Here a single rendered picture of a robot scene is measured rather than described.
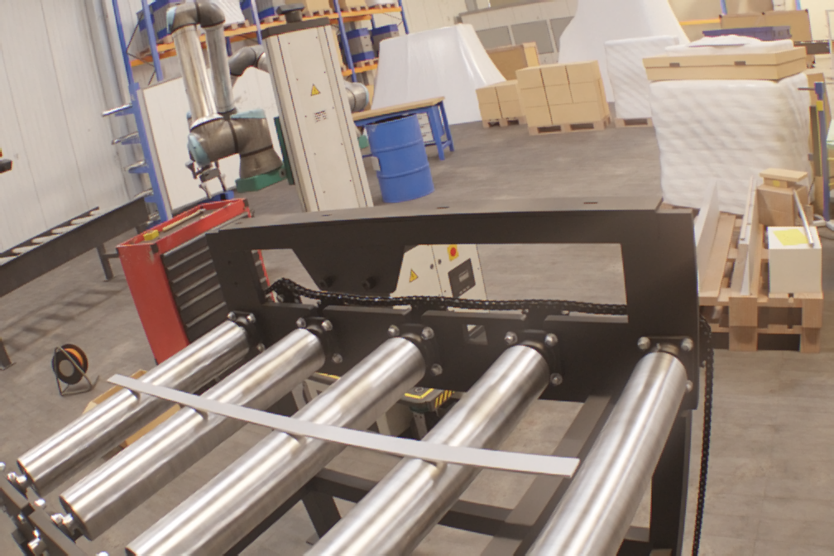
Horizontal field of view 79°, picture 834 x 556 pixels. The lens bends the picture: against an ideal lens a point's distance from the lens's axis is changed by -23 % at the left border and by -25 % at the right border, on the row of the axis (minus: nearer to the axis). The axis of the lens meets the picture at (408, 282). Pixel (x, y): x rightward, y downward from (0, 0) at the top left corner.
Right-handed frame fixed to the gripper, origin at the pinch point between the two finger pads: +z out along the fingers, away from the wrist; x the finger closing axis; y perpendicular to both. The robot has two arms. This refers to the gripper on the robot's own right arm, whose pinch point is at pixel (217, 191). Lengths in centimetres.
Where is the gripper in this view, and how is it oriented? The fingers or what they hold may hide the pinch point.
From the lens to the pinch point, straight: 369.3
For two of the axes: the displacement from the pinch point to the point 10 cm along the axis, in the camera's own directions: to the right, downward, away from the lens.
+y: 7.8, -2.0, -5.9
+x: 4.9, -4.0, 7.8
